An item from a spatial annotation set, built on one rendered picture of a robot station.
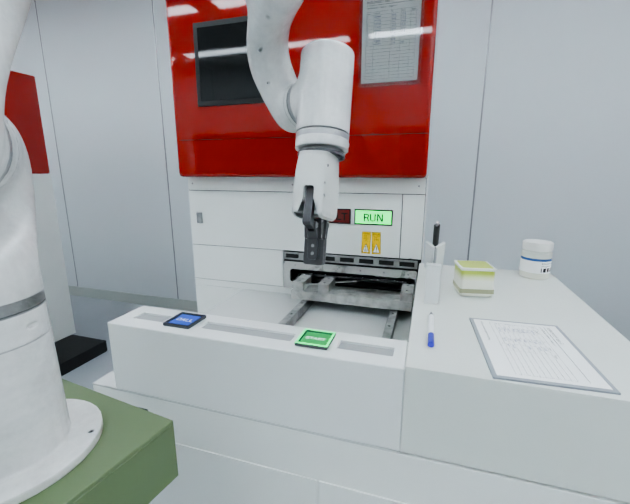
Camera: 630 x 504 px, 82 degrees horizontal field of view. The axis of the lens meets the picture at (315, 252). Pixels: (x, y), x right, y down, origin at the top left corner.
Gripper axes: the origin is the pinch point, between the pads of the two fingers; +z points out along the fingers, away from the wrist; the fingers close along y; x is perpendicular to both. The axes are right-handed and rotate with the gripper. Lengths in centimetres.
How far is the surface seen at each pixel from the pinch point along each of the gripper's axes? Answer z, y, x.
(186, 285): 43, -220, -186
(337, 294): 13, -50, -8
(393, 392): 20.0, 0.2, 13.6
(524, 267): 1, -52, 42
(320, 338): 14.6, -3.7, 0.8
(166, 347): 19.1, 0.4, -26.7
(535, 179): -50, -201, 78
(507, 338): 12.3, -12.1, 30.7
